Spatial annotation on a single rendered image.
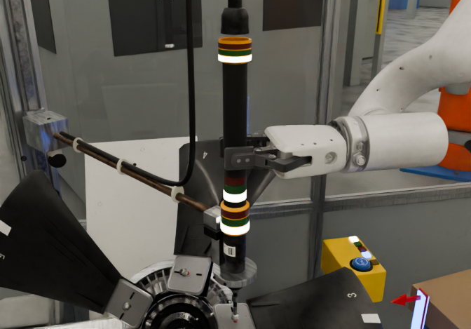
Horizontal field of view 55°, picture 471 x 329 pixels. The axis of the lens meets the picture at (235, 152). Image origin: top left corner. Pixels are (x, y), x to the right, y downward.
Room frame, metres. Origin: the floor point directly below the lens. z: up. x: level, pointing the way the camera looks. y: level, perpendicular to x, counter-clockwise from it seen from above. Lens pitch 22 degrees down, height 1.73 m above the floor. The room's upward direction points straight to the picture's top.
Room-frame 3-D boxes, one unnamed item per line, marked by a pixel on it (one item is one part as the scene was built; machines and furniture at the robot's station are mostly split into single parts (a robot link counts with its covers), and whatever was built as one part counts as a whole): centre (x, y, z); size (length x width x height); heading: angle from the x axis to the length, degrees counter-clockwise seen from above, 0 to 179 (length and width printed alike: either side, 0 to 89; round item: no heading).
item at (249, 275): (0.61, 0.01, 1.33); 0.09 x 0.07 x 0.10; 46
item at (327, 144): (0.63, -0.11, 1.49); 0.11 x 0.10 x 0.07; 102
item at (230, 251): (0.60, 0.00, 1.49); 0.04 x 0.04 x 0.46
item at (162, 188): (0.81, 0.22, 1.37); 0.54 x 0.01 x 0.01; 46
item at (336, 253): (0.96, -0.29, 1.02); 0.16 x 0.10 x 0.11; 11
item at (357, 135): (0.64, -0.17, 1.49); 0.09 x 0.03 x 0.08; 12
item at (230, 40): (0.60, 0.00, 1.63); 0.04 x 0.04 x 0.03
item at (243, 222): (0.60, 0.00, 1.39); 0.04 x 0.04 x 0.01
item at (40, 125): (1.03, 0.45, 1.37); 0.10 x 0.07 x 0.08; 46
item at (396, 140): (0.66, -0.25, 1.49); 0.13 x 0.09 x 0.08; 102
